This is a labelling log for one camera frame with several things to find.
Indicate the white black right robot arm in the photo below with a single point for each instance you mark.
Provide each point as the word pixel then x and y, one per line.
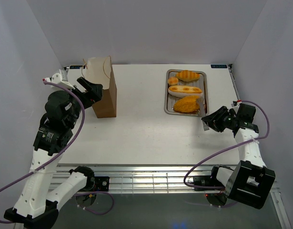
pixel 251 181

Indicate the striped croissant fake bread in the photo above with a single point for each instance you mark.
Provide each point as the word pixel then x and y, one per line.
pixel 187 76

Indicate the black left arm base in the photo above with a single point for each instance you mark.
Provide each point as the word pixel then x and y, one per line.
pixel 100 184

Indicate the small round fake bun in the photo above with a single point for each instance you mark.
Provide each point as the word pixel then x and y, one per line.
pixel 173 81

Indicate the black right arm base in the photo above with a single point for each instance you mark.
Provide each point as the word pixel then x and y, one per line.
pixel 205 181

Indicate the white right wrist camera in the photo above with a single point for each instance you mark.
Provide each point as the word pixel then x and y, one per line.
pixel 236 104

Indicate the metal tongs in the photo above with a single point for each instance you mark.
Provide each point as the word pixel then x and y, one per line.
pixel 199 101

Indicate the long white fake bread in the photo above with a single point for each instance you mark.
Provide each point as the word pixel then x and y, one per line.
pixel 182 91

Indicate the breaded oval fake bread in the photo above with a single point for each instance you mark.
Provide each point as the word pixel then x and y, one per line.
pixel 187 104

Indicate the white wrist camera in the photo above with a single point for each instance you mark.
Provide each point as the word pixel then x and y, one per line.
pixel 236 104
pixel 59 78

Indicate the brown paper bag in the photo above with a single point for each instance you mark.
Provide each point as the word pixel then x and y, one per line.
pixel 100 71

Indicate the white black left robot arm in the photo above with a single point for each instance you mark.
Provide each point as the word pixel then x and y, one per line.
pixel 37 207

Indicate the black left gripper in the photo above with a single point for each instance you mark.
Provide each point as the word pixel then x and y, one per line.
pixel 94 93

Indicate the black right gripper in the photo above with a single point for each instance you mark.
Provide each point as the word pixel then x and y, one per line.
pixel 213 120

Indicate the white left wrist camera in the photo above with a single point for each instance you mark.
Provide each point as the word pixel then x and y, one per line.
pixel 59 78

